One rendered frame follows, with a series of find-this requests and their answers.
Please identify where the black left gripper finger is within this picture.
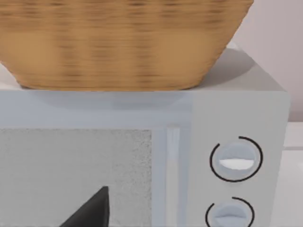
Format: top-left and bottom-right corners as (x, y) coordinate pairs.
(59, 186), (110, 227)

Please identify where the pale microwave door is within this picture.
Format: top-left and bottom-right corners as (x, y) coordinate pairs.
(0, 91), (194, 227)

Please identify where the pale microwave knob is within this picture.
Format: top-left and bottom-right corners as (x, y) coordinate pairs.
(212, 201), (249, 227)
(216, 141), (258, 177)

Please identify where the woven wicker basket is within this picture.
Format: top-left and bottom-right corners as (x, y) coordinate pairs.
(0, 0), (255, 92)

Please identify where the pale microwave oven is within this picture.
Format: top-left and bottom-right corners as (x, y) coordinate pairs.
(0, 48), (292, 227)

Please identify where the pale microwave door handle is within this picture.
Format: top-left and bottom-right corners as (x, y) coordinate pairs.
(166, 126), (180, 227)

